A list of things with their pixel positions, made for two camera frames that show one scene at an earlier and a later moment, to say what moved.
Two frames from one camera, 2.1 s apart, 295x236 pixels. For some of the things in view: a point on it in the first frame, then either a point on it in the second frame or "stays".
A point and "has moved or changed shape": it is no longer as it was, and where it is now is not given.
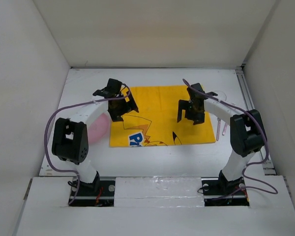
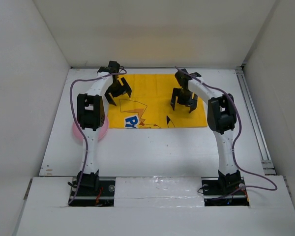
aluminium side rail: x=249 y=104 stays
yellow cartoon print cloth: x=156 y=123 has moved or changed shape
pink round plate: x=98 y=129 stays
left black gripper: x=128 y=106 → x=123 y=89
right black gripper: x=184 y=104 → x=191 y=102
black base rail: x=217 y=191 stays
